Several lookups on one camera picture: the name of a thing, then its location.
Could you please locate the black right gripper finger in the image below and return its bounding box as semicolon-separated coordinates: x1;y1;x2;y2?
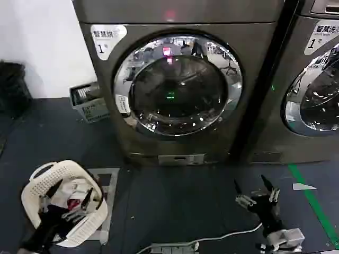
234;178;258;211
261;174;281;205

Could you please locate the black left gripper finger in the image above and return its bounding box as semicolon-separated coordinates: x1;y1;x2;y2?
39;178;64;214
61;187;95;221

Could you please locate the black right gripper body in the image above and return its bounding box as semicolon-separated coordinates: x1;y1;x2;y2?
248;192;286;237

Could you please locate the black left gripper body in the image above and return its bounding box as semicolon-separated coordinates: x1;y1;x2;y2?
20;203;88;251

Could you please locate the red garment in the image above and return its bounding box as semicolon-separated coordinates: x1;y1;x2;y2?
67;198;82;210

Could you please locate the white perforated laundry basket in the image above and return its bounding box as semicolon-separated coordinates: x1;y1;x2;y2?
21;159;109;248

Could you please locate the white garment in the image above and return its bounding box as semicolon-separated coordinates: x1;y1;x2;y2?
60;178;93;205

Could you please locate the white paper scrap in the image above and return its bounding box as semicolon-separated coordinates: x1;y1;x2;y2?
292;183;317;191

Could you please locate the green floor tape strip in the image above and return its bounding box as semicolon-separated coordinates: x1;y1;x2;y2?
288;164;339;246

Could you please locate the grey dryer filter flap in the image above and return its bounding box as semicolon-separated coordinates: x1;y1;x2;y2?
157;154;205;166

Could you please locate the grey power strip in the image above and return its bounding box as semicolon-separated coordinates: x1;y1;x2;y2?
150;241;200;254

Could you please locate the grey dryer with round door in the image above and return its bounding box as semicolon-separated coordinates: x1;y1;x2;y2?
72;0;286;168

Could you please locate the grey plastic crate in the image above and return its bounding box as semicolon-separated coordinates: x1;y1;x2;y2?
69;81;111;124

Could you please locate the round glass dryer door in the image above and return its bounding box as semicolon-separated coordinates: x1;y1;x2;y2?
112;32;243;137
281;42;339;138

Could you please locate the small white warning sticker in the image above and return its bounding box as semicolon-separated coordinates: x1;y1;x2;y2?
115;94;131;115

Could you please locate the white number label sticker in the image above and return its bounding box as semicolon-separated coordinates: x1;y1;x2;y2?
304;19;339;56
90;24;128;61

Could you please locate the white power cable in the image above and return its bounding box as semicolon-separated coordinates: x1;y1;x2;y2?
136;223;263;254

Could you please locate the grey dryer with drawer handle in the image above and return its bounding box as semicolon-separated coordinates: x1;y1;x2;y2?
248;0;339;165

